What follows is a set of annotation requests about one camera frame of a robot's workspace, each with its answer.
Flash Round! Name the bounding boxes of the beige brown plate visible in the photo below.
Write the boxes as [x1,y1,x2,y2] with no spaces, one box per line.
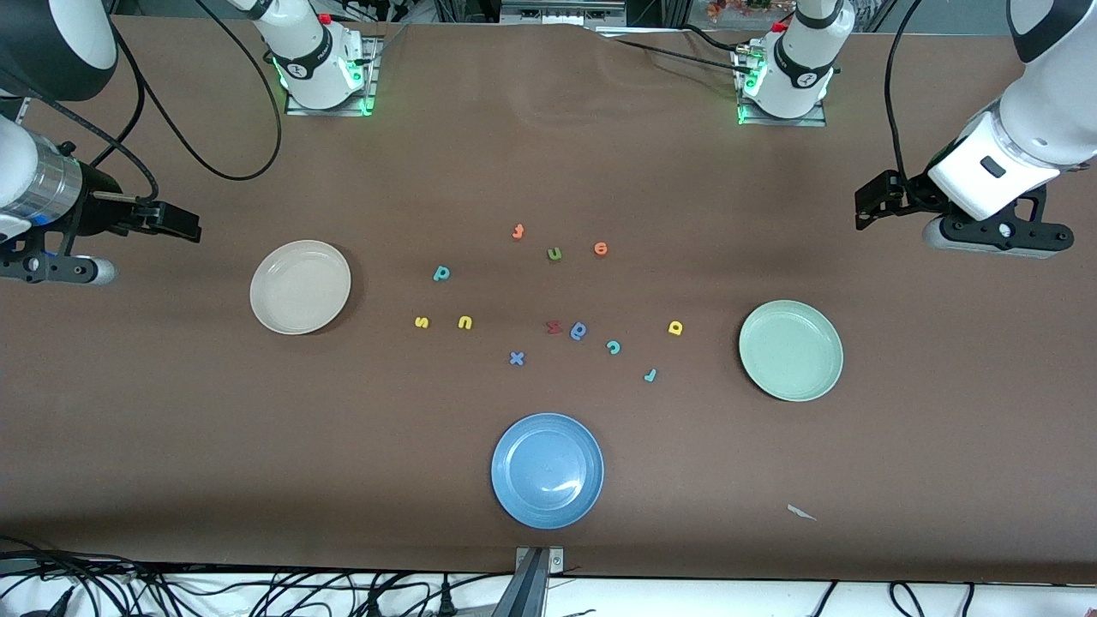
[249,240,352,336]

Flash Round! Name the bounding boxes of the green plate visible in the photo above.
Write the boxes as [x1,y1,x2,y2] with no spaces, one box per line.
[738,299,845,403]

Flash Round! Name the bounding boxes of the orange dried flowers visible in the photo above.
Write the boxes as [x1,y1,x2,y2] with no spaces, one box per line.
[704,0,796,23]

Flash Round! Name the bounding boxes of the blue plate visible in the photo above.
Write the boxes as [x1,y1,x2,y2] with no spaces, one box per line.
[490,412,605,530]

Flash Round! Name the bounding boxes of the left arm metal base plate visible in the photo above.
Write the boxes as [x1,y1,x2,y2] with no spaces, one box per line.
[737,47,829,128]

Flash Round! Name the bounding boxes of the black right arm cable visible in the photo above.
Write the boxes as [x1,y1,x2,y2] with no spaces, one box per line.
[0,0,285,205]

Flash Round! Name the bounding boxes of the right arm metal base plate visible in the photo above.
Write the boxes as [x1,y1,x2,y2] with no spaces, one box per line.
[285,34,380,117]

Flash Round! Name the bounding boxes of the black table cable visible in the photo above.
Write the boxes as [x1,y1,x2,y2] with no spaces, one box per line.
[610,38,748,69]
[681,23,746,54]

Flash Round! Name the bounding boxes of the black cable tangle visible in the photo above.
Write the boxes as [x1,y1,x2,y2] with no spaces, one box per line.
[0,536,515,617]

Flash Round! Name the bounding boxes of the grey metal rail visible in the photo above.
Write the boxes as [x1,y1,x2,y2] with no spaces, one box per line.
[500,0,628,27]

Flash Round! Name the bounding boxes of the black looped cable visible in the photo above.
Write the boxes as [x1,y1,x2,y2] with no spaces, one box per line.
[890,581,928,617]

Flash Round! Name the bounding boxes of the silver metal camera bracket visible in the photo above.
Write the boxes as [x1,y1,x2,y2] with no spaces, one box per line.
[493,546,566,617]

